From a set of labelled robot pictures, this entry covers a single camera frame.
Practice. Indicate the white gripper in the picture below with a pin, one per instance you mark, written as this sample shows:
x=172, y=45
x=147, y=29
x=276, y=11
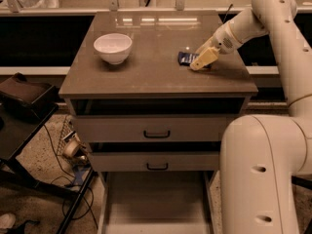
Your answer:
x=223, y=40

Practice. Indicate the blue rxbar snack bar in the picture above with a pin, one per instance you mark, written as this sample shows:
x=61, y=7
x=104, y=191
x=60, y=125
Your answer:
x=192, y=60

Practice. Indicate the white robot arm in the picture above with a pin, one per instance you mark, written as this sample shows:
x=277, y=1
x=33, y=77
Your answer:
x=260, y=153

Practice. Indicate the white ceramic bowl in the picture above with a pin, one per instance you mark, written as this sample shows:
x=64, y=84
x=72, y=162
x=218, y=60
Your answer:
x=113, y=48

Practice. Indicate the grey drawer cabinet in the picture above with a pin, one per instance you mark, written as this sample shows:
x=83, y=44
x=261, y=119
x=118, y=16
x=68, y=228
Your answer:
x=151, y=83

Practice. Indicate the upper grey drawer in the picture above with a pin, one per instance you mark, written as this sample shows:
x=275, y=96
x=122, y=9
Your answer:
x=150, y=129

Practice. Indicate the grey drawer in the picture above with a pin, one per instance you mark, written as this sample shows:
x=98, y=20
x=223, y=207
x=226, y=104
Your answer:
x=150, y=129
x=154, y=161

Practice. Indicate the lower grey drawer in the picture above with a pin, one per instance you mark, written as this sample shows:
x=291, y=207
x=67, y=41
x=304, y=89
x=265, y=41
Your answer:
x=154, y=161

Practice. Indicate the roll of tape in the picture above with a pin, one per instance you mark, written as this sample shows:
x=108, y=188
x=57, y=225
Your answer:
x=71, y=148

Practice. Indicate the dark box on table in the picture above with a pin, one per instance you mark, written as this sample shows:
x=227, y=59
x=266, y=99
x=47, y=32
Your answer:
x=28, y=101

